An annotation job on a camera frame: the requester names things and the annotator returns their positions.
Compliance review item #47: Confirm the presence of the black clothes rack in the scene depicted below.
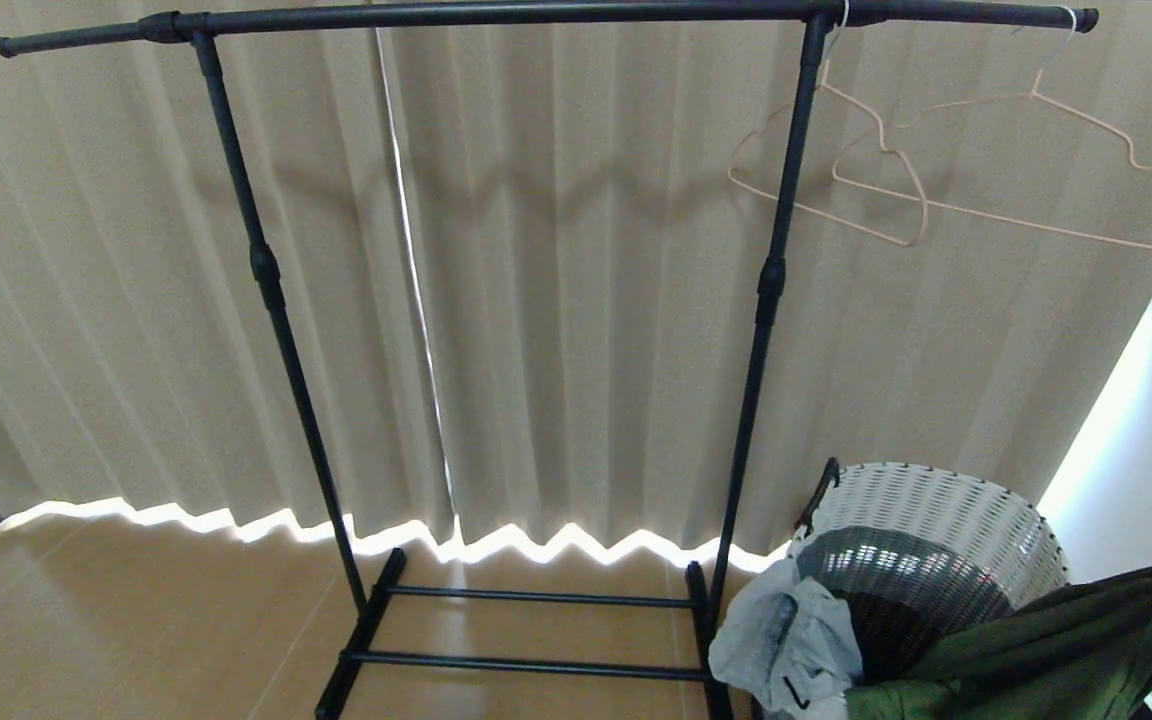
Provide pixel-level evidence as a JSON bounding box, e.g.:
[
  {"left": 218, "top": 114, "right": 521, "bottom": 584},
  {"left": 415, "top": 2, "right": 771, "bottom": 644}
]
[{"left": 0, "top": 0, "right": 1100, "bottom": 720}]

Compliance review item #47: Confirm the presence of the white laundry basket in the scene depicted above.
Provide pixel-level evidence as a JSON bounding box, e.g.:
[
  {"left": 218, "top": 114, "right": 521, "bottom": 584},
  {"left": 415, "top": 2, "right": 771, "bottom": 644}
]
[{"left": 786, "top": 458, "right": 1072, "bottom": 720}]

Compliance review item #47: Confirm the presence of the beige curtain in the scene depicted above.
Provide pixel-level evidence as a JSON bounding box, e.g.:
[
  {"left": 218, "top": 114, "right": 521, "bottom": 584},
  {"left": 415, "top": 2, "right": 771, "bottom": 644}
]
[{"left": 0, "top": 0, "right": 1152, "bottom": 576}]

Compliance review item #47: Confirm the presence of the pink clothes hanger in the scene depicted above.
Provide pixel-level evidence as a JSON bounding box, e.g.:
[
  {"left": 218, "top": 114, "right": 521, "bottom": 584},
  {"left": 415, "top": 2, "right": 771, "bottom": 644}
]
[
  {"left": 831, "top": 8, "right": 1152, "bottom": 258},
  {"left": 728, "top": 25, "right": 930, "bottom": 248}
]

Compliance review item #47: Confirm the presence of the pale grey garment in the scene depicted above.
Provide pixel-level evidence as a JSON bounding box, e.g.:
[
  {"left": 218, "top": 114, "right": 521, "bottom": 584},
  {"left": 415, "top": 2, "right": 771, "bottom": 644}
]
[{"left": 708, "top": 558, "right": 865, "bottom": 716}]

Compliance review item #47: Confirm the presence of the green printed shirt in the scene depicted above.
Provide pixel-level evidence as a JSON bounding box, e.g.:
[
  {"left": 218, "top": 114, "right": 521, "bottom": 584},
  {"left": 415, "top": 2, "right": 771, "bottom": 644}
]
[{"left": 841, "top": 562, "right": 1152, "bottom": 720}]

